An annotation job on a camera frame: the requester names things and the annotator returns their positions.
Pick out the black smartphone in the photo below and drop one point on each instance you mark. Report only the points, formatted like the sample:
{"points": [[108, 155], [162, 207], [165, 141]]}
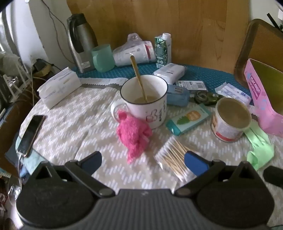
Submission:
{"points": [[31, 135]]}

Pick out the round plastic tub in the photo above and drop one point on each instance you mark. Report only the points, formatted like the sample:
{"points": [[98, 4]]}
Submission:
{"points": [[227, 130]]}

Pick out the pineapple print tissue pack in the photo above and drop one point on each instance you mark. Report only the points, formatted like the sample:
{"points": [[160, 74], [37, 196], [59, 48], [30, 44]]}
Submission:
{"points": [[188, 119]]}

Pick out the plastic bag of paper cups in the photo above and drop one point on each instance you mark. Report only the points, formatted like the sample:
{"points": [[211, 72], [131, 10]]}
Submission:
{"points": [[132, 54]]}

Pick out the pink bag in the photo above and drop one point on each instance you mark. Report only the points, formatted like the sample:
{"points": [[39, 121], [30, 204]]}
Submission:
{"points": [[260, 99]]}

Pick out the large white tissue pack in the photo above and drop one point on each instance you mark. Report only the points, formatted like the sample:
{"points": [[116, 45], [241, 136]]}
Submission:
{"points": [[59, 86]]}

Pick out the blue plastic box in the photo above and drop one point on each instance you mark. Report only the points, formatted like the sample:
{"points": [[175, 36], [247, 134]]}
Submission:
{"points": [[178, 97]]}

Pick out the black barcode packet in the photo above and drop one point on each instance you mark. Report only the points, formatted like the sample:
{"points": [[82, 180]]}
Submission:
{"points": [[192, 85]]}

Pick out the beige patterned cloth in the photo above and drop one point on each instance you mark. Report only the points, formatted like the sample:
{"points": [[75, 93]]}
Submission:
{"points": [[73, 123]]}

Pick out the cotton swab pack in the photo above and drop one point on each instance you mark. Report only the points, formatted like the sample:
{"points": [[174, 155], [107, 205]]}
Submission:
{"points": [[172, 154]]}

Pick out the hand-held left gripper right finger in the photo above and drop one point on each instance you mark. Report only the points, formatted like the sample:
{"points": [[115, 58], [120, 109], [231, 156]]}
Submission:
{"points": [[194, 163]]}

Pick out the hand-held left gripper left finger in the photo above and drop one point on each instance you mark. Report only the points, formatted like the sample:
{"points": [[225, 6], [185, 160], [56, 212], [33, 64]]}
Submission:
{"points": [[92, 160]]}

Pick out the blue print white tissue pack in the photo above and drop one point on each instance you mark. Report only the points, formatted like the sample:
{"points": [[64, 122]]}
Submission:
{"points": [[234, 92]]}

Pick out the wooden chair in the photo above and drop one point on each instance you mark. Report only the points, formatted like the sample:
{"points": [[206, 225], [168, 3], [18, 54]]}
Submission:
{"points": [[260, 44]]}

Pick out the small white tissue pack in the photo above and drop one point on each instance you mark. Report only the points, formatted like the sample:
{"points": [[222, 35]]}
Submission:
{"points": [[169, 73]]}

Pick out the teal mat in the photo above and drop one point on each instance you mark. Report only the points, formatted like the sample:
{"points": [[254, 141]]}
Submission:
{"points": [[210, 75]]}

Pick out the green drink carton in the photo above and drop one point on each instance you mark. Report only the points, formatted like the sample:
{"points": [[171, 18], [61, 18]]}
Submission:
{"points": [[162, 50]]}

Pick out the steel thermos jug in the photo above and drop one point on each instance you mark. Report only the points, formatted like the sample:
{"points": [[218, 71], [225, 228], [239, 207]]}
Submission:
{"points": [[83, 37]]}

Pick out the black power adapter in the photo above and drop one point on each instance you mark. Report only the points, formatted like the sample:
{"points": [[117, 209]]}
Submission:
{"points": [[42, 66]]}

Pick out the pink plush toy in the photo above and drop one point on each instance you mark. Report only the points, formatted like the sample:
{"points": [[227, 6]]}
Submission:
{"points": [[132, 135]]}

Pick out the green plastic cup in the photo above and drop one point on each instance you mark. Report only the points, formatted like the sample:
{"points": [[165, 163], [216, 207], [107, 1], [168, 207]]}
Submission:
{"points": [[102, 58]]}

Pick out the wooden stirring spoon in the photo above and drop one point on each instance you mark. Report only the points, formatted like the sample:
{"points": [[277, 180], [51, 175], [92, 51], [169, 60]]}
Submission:
{"points": [[138, 75]]}

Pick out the light green cloth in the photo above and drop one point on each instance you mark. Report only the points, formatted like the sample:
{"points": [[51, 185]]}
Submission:
{"points": [[258, 146]]}

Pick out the white enamel mug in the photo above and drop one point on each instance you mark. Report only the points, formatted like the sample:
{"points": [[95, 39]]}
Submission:
{"points": [[152, 106]]}

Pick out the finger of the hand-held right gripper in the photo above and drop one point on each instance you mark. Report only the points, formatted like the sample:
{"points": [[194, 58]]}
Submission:
{"points": [[274, 174]]}

